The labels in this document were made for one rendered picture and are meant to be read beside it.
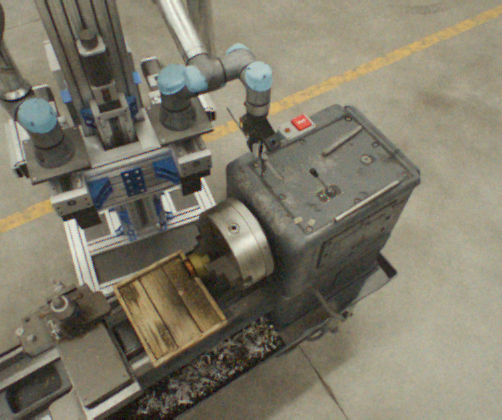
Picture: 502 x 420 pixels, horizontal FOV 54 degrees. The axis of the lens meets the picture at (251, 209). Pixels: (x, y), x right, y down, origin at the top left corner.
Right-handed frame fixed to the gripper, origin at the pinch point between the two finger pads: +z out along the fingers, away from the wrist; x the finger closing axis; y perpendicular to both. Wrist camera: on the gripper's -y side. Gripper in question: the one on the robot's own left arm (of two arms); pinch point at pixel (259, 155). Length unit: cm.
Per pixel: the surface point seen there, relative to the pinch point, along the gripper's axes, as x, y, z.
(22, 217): 89, 127, 134
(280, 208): 2.2, -16.9, 9.4
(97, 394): 81, -30, 38
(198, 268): 34.0, -14.8, 23.8
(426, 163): -159, 23, 135
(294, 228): 2.8, -25.8, 9.5
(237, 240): 20.2, -18.2, 12.4
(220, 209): 18.4, -4.3, 13.0
